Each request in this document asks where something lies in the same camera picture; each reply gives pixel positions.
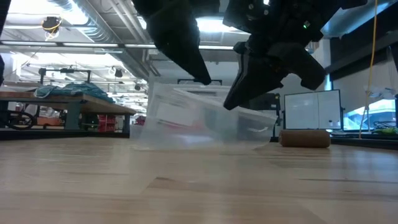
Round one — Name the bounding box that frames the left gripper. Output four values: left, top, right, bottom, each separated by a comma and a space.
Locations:
132, 0, 220, 85

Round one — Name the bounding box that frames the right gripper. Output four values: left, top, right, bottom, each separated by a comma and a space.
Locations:
222, 0, 368, 111

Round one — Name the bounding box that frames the clear zip bag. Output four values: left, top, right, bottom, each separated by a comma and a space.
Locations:
136, 82, 278, 151

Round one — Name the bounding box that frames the black gantry bar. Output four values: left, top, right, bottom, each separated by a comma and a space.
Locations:
177, 78, 223, 86

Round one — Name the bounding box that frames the whiteboard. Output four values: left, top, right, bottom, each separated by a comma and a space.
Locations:
283, 89, 343, 131

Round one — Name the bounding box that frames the long ceiling light strip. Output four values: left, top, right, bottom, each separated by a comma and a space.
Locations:
0, 40, 234, 55

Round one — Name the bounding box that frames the wooden workbench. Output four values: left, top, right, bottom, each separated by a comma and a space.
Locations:
0, 91, 137, 133

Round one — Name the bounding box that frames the blue cloth pile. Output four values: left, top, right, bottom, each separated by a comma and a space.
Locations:
33, 82, 116, 105

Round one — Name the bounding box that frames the yellow hanging cable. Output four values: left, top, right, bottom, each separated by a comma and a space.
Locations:
358, 0, 379, 140

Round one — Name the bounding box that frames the black camera gantry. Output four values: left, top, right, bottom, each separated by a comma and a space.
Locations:
38, 67, 93, 85

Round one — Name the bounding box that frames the ceiling yellow cable reel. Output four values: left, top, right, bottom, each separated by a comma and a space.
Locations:
41, 16, 63, 42

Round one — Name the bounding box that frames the black metal table frame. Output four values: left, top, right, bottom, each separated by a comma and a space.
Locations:
0, 129, 398, 151

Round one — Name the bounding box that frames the black hose coil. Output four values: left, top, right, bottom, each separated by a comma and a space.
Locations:
4, 110, 35, 131

